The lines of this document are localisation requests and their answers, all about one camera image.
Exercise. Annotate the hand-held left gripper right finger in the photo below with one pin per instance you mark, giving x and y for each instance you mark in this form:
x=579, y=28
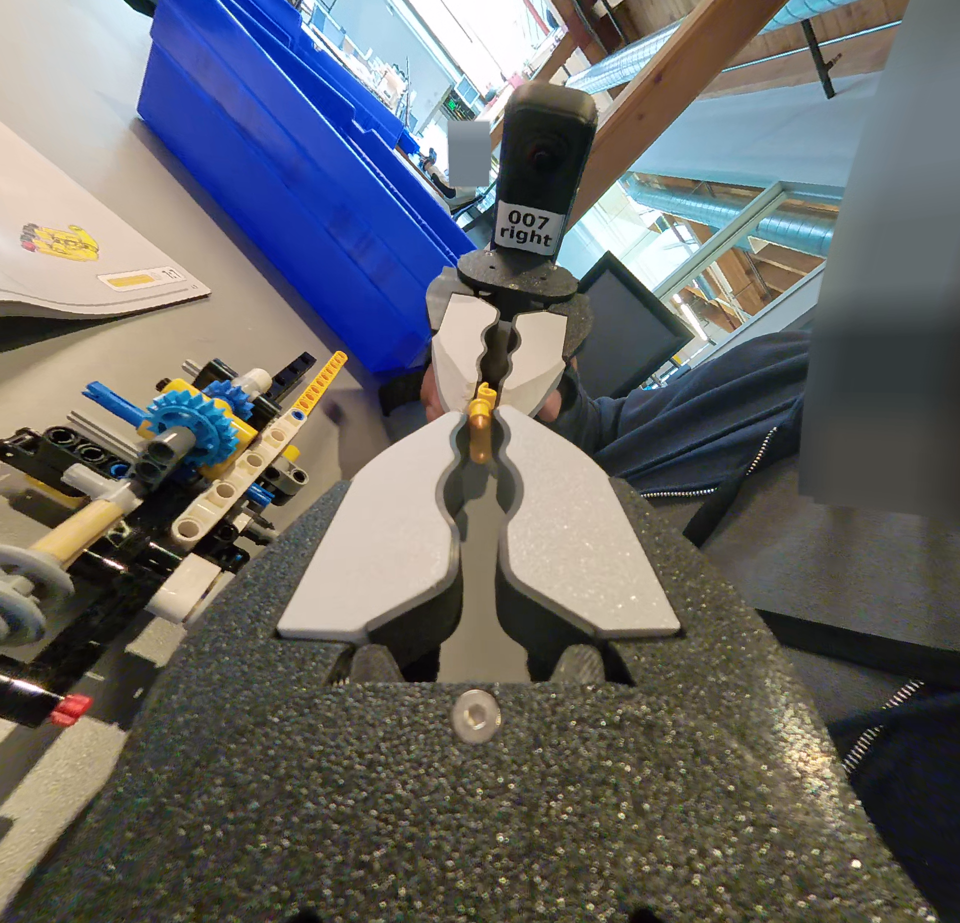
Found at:
x=585, y=548

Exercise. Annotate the yellow T-shaped lego piece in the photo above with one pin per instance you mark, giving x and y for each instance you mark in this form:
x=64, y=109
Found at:
x=480, y=435

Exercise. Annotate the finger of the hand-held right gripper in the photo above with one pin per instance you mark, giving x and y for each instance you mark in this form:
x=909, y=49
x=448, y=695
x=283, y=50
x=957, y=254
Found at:
x=457, y=353
x=541, y=357

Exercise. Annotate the black monitor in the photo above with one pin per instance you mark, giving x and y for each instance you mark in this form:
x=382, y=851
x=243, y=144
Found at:
x=630, y=323

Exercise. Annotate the lego instruction booklet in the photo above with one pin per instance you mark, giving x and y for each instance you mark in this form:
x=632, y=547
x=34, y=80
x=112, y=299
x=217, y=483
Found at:
x=45, y=188

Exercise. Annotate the person's right hand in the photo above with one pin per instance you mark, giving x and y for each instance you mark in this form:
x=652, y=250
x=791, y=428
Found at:
x=430, y=398

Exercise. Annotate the wooden ceiling beam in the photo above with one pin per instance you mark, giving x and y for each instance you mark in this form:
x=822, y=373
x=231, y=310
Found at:
x=675, y=68

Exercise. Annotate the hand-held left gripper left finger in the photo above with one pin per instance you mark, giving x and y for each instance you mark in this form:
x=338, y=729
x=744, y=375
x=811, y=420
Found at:
x=375, y=548

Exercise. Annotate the blue plastic storage bin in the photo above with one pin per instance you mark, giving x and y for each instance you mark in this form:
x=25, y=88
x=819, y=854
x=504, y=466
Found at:
x=247, y=30
x=300, y=248

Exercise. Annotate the person's right forearm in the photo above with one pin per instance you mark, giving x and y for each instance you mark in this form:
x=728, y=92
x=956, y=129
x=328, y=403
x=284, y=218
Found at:
x=675, y=405

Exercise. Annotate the person's dark navy jacket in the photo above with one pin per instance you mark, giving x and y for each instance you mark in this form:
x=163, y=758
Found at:
x=907, y=803

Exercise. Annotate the partly built lego model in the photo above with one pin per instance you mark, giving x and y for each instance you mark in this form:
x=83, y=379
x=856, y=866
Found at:
x=184, y=589

